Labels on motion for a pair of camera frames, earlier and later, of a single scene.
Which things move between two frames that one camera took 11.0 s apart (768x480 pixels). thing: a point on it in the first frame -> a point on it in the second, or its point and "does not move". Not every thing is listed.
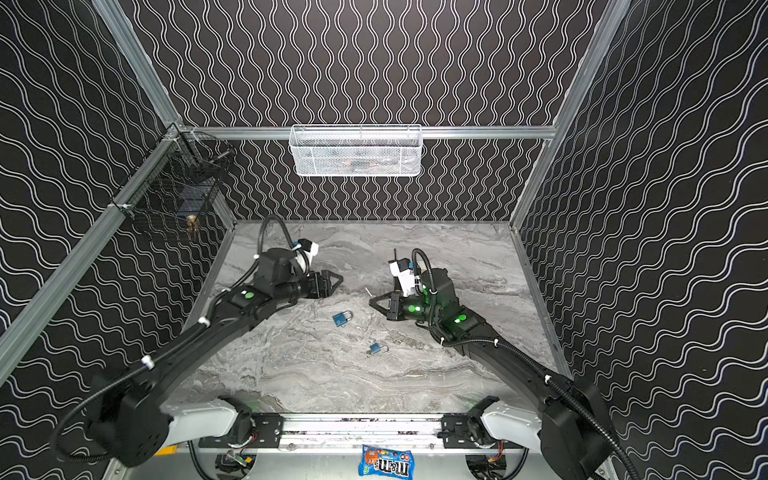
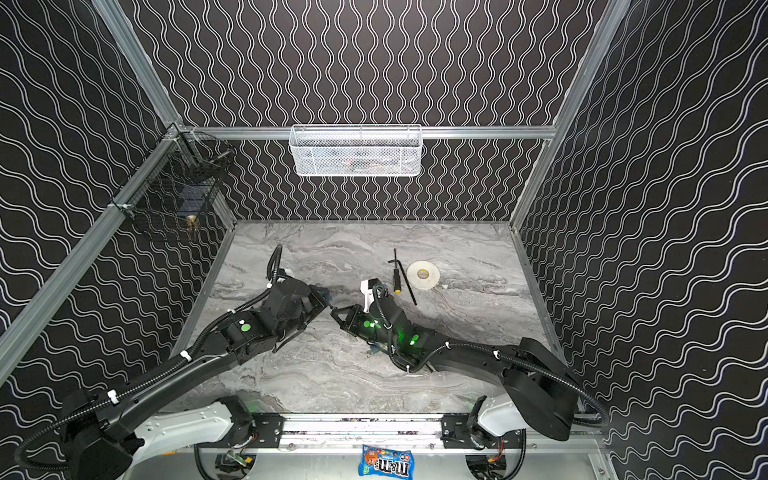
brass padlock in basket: [191, 225] does not move
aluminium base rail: [367, 431] does not move
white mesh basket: [320, 150] does not move
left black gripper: [315, 285] -> [310, 297]
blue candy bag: [386, 462] does not move
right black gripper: [398, 303] -> [349, 318]
